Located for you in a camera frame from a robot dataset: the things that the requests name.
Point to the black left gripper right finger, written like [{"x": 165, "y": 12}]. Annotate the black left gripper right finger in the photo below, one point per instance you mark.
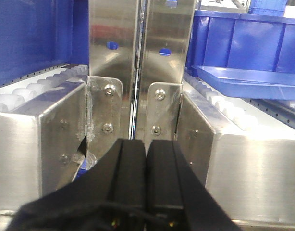
[{"x": 176, "y": 196}]

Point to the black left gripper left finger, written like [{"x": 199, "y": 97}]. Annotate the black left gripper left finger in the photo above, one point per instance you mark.
[{"x": 111, "y": 196}]

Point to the blue plastic tray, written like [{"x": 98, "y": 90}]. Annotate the blue plastic tray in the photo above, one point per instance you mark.
[{"x": 254, "y": 84}]

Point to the right white roller track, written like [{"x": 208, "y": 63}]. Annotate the right white roller track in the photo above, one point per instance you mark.
[{"x": 236, "y": 114}]

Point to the white roller track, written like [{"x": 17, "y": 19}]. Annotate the white roller track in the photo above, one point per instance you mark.
[
  {"x": 236, "y": 114},
  {"x": 18, "y": 93}
]

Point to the left white roller track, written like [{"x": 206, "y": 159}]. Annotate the left white roller track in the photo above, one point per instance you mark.
[{"x": 18, "y": 93}]

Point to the blue plastic crate right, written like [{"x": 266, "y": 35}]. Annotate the blue plastic crate right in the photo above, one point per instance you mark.
[{"x": 242, "y": 41}]

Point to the blue plastic crate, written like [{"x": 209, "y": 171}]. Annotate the blue plastic crate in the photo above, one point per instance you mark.
[
  {"x": 38, "y": 34},
  {"x": 242, "y": 41}
]

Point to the blue plastic crate left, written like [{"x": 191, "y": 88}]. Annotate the blue plastic crate left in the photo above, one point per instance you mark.
[{"x": 38, "y": 34}]

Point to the stainless steel shelf front rail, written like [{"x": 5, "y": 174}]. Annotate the stainless steel shelf front rail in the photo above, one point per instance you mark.
[{"x": 251, "y": 175}]

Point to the left steel upright post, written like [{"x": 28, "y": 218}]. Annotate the left steel upright post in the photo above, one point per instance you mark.
[{"x": 112, "y": 52}]

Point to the steel upright post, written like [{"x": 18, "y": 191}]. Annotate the steel upright post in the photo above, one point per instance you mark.
[
  {"x": 112, "y": 52},
  {"x": 166, "y": 35}
]

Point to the right steel upright post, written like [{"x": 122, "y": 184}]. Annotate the right steel upright post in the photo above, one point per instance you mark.
[{"x": 166, "y": 35}]

